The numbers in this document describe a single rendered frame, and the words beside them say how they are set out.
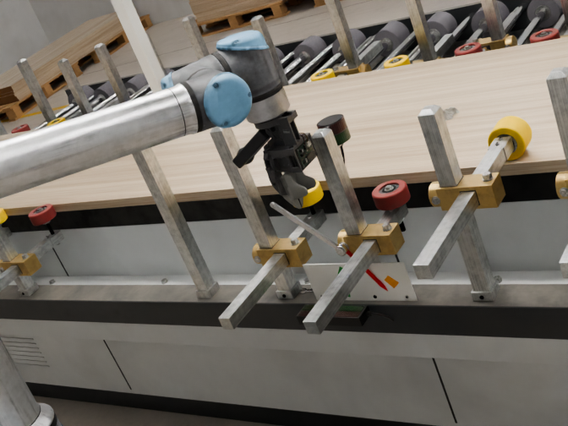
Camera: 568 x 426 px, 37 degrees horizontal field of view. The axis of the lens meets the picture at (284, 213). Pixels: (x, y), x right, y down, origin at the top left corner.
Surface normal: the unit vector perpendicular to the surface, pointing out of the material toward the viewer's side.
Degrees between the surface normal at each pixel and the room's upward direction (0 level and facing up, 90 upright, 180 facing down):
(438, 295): 0
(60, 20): 90
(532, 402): 90
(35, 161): 83
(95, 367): 90
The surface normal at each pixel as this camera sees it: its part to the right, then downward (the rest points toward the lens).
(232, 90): 0.50, 0.21
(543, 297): -0.35, -0.84
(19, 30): 0.85, -0.10
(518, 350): -0.48, 0.53
